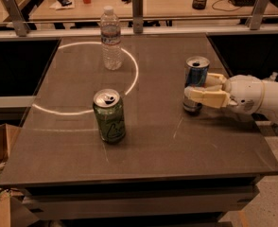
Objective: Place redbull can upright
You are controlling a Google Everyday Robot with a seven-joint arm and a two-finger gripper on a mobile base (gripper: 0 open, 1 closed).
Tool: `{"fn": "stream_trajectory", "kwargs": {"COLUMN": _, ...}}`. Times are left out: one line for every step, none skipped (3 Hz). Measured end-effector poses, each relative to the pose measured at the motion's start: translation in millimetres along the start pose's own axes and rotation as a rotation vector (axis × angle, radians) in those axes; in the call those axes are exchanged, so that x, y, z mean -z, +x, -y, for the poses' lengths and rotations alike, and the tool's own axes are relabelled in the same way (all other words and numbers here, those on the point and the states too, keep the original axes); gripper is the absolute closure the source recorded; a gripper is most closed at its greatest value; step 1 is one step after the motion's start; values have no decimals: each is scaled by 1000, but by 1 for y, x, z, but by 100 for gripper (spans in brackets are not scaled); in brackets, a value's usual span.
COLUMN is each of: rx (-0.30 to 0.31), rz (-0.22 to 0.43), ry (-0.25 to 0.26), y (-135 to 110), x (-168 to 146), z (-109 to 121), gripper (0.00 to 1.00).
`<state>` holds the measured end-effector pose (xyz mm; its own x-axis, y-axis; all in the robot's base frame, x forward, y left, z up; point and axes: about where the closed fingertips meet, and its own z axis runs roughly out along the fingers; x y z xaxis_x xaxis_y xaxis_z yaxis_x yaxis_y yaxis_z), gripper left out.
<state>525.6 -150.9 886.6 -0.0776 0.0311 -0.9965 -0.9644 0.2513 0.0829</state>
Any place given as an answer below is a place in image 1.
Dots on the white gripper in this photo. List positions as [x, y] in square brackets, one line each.
[247, 94]

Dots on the blue silver Red Bull can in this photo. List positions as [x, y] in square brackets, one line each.
[196, 69]

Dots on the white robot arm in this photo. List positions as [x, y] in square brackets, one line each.
[269, 104]

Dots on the green soda can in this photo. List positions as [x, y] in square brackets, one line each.
[109, 112]

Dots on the clear sanitizer bottle right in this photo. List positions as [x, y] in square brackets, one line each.
[272, 77]

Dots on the black mesh cup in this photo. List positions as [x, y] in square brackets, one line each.
[199, 4]

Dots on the clear plastic water bottle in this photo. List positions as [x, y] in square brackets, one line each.
[110, 39]

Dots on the brown cardboard box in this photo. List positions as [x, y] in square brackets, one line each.
[12, 211]

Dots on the right metal bracket post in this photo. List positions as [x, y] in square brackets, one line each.
[255, 20]

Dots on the metal bracket post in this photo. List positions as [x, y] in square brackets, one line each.
[19, 24]
[255, 20]
[137, 16]

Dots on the middle metal bracket post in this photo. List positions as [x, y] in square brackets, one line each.
[137, 16]

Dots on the left metal bracket post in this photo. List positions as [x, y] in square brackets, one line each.
[19, 24]

